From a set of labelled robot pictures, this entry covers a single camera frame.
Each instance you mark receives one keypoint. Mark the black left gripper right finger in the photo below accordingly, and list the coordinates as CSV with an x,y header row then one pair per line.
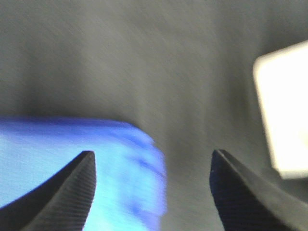
x,y
248,202

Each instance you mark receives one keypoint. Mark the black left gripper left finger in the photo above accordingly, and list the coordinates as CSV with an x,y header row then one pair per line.
x,y
61,203

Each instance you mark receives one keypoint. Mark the blue microfiber towel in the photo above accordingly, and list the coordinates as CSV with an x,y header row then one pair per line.
x,y
131,176

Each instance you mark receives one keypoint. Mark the white plastic storage basket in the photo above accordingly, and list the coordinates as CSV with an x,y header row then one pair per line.
x,y
281,80

